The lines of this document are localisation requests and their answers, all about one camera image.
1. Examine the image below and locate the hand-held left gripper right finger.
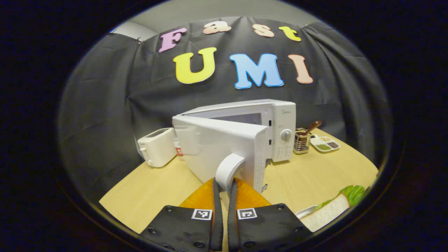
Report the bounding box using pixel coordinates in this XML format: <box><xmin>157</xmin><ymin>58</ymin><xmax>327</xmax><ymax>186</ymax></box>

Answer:
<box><xmin>227</xmin><ymin>177</ymin><xmax>313</xmax><ymax>252</ymax></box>

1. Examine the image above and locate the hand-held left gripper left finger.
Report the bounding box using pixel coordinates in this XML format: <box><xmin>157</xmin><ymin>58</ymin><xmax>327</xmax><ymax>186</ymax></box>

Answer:
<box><xmin>140</xmin><ymin>177</ymin><xmax>224</xmax><ymax>252</ymax></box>

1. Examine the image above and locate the small white plate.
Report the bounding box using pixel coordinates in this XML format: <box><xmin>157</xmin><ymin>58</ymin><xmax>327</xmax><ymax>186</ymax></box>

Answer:
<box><xmin>295</xmin><ymin>205</ymin><xmax>317</xmax><ymax>219</ymax></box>

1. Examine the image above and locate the sandwich with green lettuce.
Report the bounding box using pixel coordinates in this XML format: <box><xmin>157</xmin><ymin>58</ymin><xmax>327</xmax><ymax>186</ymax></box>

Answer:
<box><xmin>301</xmin><ymin>185</ymin><xmax>366</xmax><ymax>232</ymax></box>

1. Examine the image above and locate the white microwave oven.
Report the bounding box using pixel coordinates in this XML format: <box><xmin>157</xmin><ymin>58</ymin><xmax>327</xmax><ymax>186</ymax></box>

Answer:
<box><xmin>171</xmin><ymin>99</ymin><xmax>296</xmax><ymax>193</ymax></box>

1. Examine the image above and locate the clear plastic bottle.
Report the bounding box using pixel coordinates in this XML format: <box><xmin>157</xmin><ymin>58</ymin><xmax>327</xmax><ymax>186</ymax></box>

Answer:
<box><xmin>173</xmin><ymin>138</ymin><xmax>184</xmax><ymax>161</ymax></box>

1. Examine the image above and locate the white toaster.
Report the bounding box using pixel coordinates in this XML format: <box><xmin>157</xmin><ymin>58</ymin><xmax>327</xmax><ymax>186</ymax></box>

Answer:
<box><xmin>137</xmin><ymin>128</ymin><xmax>178</xmax><ymax>168</ymax></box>

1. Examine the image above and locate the white divided dish of beans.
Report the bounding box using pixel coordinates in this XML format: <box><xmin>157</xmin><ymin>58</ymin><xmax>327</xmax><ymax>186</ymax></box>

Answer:
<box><xmin>310</xmin><ymin>134</ymin><xmax>341</xmax><ymax>153</ymax></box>

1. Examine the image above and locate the black backdrop cloth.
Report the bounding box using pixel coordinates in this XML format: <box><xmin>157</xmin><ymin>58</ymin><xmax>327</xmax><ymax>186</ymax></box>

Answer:
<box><xmin>58</xmin><ymin>16</ymin><xmax>392</xmax><ymax>203</ymax></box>

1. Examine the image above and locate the metal wire utensil holder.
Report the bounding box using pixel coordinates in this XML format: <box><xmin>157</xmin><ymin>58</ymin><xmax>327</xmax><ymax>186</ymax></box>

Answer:
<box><xmin>293</xmin><ymin>128</ymin><xmax>312</xmax><ymax>155</ymax></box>

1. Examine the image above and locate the brown wooden-handled utensil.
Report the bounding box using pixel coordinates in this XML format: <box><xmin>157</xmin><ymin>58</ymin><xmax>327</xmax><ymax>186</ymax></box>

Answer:
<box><xmin>304</xmin><ymin>121</ymin><xmax>322</xmax><ymax>136</ymax></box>

